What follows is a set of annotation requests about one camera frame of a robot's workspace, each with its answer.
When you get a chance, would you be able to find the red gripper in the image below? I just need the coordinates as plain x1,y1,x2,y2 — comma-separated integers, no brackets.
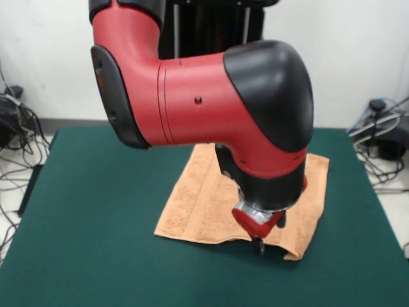
231,177,309,256

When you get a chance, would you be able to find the tan terry towel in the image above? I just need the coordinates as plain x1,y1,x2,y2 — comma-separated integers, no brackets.
153,143,330,262

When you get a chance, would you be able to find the dark grey stand base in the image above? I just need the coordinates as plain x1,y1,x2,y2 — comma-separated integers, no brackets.
0,94,23,148
350,98,409,161

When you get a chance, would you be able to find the black round knob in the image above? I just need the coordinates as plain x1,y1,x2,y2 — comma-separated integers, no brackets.
4,85,24,98
369,98,387,112

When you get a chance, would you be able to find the dark green table cloth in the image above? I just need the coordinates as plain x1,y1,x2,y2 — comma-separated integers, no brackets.
0,127,409,307

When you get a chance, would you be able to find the black cable tangle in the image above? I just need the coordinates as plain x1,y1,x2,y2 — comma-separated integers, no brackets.
0,60,50,266
348,95,409,260

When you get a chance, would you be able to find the blue cable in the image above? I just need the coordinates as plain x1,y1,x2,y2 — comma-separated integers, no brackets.
346,97,409,134

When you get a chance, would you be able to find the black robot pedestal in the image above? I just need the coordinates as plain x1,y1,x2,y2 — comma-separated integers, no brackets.
158,0,281,60

